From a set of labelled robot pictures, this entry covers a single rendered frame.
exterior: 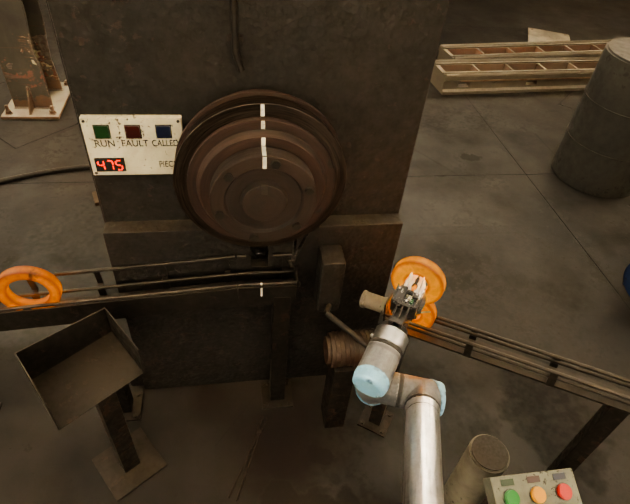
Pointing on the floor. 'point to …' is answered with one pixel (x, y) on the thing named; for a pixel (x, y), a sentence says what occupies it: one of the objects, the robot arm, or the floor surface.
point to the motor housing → (340, 373)
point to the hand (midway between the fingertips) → (419, 276)
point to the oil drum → (610, 124)
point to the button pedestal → (532, 487)
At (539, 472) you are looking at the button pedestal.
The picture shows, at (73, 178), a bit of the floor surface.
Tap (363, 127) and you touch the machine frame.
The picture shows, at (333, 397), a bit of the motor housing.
